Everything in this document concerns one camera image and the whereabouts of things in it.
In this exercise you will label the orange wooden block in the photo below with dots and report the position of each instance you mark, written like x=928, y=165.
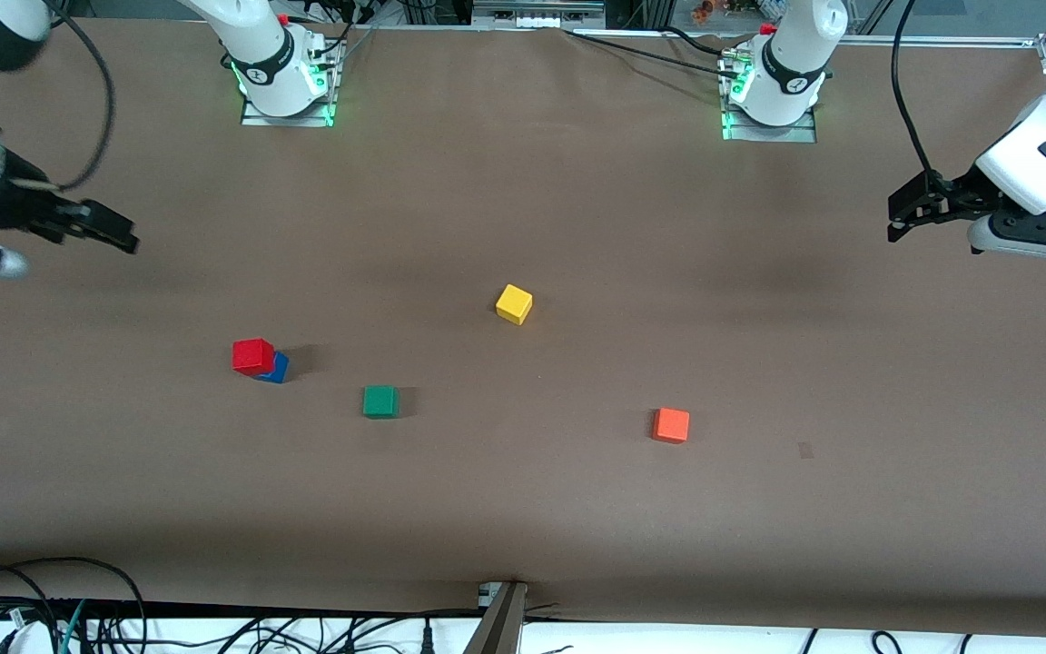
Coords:
x=670, y=425

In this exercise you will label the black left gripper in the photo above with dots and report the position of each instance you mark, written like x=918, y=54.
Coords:
x=957, y=197

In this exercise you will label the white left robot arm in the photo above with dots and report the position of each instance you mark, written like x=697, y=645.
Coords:
x=791, y=64

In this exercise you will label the colourful toy figures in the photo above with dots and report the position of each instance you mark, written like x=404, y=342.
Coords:
x=723, y=9

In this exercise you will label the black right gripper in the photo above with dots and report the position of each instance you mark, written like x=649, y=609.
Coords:
x=16, y=205

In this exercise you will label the yellow wooden block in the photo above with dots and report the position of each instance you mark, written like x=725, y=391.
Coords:
x=514, y=304

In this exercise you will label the black edge rail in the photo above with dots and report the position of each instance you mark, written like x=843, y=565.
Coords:
x=214, y=607

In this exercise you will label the green wooden block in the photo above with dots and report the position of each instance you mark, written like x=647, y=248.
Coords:
x=379, y=401

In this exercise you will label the red wooden block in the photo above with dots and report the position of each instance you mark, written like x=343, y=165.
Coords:
x=253, y=356

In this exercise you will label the metal post with bracket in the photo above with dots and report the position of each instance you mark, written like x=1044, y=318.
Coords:
x=498, y=622

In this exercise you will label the blue wooden block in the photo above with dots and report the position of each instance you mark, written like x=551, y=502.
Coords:
x=278, y=371

